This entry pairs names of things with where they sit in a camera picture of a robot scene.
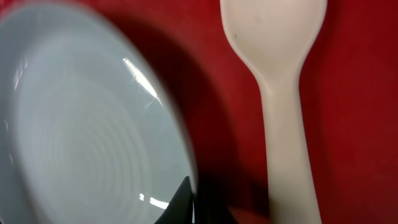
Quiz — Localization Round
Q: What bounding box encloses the light blue plate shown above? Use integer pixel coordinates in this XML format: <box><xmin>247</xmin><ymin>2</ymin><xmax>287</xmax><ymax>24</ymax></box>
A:
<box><xmin>1</xmin><ymin>2</ymin><xmax>197</xmax><ymax>224</ymax></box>

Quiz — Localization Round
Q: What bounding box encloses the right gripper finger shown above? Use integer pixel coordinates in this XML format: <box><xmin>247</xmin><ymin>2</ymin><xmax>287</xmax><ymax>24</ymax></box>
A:
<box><xmin>155</xmin><ymin>176</ymin><xmax>193</xmax><ymax>224</ymax></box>

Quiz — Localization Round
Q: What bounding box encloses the red serving tray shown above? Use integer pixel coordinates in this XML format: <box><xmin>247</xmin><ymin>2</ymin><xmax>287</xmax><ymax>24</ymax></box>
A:
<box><xmin>0</xmin><ymin>0</ymin><xmax>398</xmax><ymax>224</ymax></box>

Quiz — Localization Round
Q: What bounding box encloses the white plastic spoon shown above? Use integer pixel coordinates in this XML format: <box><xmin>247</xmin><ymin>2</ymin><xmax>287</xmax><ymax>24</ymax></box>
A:
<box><xmin>220</xmin><ymin>0</ymin><xmax>327</xmax><ymax>223</ymax></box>

